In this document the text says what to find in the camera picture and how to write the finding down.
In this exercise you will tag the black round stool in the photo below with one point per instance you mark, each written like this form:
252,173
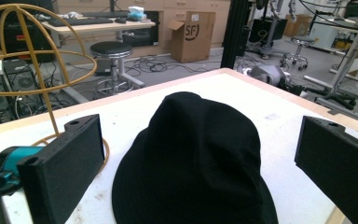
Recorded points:
113,54

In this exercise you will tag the black keyboard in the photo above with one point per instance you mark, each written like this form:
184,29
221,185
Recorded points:
80,21

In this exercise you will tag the black computer tower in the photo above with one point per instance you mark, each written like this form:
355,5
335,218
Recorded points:
12,37

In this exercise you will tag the white tissue pack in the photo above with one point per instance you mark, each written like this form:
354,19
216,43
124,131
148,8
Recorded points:
136,13

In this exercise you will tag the black metal post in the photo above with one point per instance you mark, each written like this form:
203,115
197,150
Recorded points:
234,32

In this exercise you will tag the wooden desk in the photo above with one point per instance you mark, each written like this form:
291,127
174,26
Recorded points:
99,27

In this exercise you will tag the white height-adjustable desk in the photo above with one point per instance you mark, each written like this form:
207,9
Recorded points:
348,46

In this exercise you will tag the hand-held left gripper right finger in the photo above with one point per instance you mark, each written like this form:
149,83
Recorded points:
338,161

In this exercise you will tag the black bucket hat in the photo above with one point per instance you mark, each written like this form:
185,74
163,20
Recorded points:
195,161

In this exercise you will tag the cardboard box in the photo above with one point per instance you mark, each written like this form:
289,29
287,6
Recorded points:
192,35

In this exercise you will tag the grey robot head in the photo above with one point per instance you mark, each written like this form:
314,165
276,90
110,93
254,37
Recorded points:
267,74

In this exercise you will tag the grey swivel stool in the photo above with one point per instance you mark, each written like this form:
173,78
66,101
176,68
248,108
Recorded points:
298,49

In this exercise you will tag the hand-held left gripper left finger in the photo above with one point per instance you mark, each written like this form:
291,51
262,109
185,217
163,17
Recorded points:
65,161

